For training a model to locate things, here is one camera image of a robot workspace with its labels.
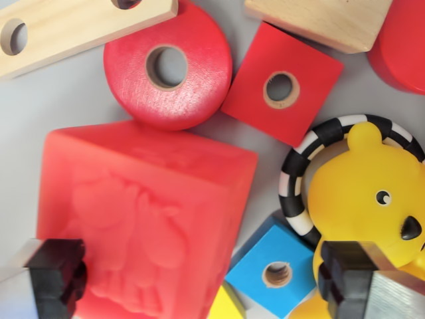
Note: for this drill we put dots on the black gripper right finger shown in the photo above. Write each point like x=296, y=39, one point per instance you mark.
x=358, y=289

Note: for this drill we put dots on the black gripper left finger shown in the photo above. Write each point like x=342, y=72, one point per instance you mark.
x=53, y=282

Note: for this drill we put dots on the blue wooden cube with hole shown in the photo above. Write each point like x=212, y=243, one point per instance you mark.
x=275, y=244

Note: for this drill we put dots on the yellow rubber bear toy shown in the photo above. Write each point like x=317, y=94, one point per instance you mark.
x=352, y=186

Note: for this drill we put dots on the red embossed soft block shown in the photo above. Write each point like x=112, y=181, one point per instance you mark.
x=149, y=206

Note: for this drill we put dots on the yellow wooden block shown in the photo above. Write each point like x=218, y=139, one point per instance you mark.
x=224, y=305

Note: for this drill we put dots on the red wooden cube with hole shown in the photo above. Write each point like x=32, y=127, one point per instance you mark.
x=312, y=69

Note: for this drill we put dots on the red wooden wheel with hole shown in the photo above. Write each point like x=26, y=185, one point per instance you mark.
x=202, y=76
x=401, y=53

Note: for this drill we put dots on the wooden plank with holes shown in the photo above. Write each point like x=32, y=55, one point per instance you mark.
x=76, y=28

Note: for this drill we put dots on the plain wooden cube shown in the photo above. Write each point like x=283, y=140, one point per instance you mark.
x=328, y=20

